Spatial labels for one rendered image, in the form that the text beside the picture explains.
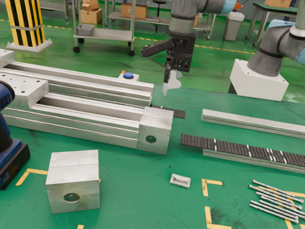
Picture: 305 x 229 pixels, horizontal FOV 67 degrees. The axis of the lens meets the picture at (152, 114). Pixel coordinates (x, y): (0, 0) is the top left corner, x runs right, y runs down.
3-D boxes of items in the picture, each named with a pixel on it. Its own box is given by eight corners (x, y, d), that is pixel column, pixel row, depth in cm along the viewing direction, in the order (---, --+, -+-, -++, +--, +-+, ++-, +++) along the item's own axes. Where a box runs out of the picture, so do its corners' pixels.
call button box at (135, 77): (138, 87, 104) (139, 74, 100) (133, 97, 95) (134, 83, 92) (121, 84, 104) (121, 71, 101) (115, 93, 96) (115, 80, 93)
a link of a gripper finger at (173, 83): (178, 99, 77) (183, 72, 75) (160, 97, 77) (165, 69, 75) (178, 98, 80) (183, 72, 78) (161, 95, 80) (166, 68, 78)
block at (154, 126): (169, 131, 78) (174, 107, 73) (166, 155, 68) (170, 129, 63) (144, 126, 79) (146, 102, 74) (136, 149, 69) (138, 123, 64)
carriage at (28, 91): (51, 98, 77) (47, 80, 73) (31, 116, 68) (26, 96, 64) (6, 91, 78) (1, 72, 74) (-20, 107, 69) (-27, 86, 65)
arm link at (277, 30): (272, 46, 112) (286, 17, 105) (293, 57, 102) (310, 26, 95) (253, 44, 108) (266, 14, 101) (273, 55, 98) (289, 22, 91)
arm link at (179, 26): (169, 17, 67) (171, 13, 74) (167, 33, 69) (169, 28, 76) (194, 21, 66) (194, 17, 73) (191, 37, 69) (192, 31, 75)
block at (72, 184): (98, 170, 60) (97, 142, 55) (100, 208, 51) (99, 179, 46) (58, 173, 58) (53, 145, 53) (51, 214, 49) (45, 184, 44)
